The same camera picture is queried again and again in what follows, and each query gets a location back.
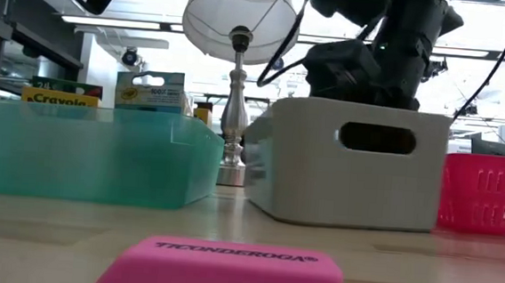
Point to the ceiling light strip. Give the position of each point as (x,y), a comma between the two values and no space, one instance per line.
(109,22)
(463,52)

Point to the pink Ticonderoga eraser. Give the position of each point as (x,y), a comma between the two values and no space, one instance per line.
(225,273)

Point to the white teal Crayola box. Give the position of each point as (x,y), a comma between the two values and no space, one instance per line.
(148,96)

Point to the teal translucent plastic bin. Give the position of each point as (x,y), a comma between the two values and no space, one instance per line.
(77,156)

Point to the black ceiling spotlight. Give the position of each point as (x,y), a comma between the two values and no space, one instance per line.
(438,67)
(130,56)
(279,64)

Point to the table lamp white shade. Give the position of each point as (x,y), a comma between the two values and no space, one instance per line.
(239,15)

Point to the dark computer monitor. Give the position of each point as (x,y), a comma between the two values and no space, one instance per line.
(488,147)

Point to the yellow Crayola 24 crayon box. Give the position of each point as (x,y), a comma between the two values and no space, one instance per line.
(59,98)

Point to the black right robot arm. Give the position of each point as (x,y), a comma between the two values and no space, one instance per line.
(413,14)

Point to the red perforated plastic basket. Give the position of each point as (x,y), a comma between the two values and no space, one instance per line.
(485,193)

